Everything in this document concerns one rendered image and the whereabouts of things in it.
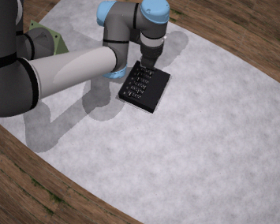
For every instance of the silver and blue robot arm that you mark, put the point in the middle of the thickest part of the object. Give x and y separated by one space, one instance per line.
19 89

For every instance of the black lighting desk with faders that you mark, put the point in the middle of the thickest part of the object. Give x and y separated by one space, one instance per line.
146 97

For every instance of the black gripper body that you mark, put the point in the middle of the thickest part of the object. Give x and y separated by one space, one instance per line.
151 49

